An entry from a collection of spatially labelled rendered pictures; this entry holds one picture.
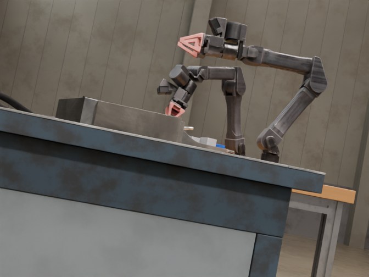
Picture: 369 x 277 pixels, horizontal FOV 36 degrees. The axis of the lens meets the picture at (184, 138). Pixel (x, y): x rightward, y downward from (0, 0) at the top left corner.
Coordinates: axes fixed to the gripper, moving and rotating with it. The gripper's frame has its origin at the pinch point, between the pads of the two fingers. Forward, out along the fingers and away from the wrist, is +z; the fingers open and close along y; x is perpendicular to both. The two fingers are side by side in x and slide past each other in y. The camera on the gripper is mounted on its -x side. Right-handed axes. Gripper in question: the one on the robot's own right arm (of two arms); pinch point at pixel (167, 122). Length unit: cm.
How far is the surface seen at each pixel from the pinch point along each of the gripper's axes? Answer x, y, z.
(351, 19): 260, -731, -618
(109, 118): -18, 108, 41
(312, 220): 393, -806, -245
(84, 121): -24, 58, 31
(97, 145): -17, 124, 50
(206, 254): 9, 120, 55
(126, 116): -15, 109, 38
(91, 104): -25, 58, 26
